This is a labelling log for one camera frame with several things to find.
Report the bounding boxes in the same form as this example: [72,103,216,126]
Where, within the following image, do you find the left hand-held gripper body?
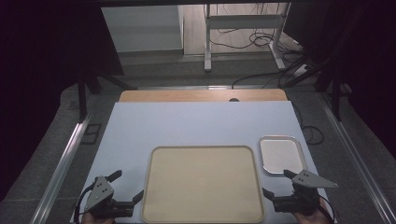
[83,175,134,219]

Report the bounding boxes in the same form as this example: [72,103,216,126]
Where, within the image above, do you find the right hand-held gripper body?
[273,169,340,216]

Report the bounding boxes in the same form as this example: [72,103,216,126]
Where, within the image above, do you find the person's right hand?
[293,199,337,224]

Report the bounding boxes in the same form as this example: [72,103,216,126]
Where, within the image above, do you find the person's left hand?
[81,212,115,224]

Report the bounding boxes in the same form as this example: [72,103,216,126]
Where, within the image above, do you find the small metal tray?
[259,134,308,175]

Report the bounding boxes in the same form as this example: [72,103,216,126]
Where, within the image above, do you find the black floor socket plate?
[80,123,103,146]

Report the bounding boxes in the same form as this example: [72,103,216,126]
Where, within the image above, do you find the large beige tray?
[141,145,266,224]

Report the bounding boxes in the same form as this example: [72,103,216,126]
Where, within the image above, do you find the white table cover board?
[70,101,338,224]

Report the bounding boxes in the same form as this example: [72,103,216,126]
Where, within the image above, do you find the black metal stand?
[281,6,354,122]
[76,69,138,123]

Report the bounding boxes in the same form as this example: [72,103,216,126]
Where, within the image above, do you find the white power strip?
[291,63,310,78]

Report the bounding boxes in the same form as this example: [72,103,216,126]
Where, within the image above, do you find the wooden table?
[119,89,289,104]

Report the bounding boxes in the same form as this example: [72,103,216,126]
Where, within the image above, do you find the white panel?
[101,5,185,54]

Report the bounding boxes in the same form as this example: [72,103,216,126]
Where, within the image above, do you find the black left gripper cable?
[74,182,95,224]

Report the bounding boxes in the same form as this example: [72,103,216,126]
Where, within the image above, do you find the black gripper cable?
[318,199,336,224]
[74,182,95,224]

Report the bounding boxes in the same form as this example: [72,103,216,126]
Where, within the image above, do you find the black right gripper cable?
[318,199,336,224]

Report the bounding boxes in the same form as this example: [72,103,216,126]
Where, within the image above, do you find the aluminium floor rail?
[29,92,97,224]
[318,92,396,224]

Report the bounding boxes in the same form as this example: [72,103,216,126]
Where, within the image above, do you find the black looped floor cable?
[292,104,325,147]

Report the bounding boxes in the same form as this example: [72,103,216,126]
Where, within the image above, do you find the tangle of black floor cables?
[204,3,307,90]

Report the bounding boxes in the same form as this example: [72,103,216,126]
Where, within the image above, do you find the white metal desk frame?
[203,3,291,73]

